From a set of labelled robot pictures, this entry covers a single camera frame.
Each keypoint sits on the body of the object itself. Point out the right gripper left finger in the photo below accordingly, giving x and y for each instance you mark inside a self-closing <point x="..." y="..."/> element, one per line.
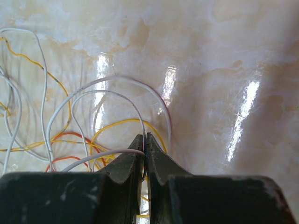
<point x="109" y="196"/>

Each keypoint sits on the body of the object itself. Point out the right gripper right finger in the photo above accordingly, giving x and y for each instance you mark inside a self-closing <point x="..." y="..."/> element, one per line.
<point x="179" y="197"/>

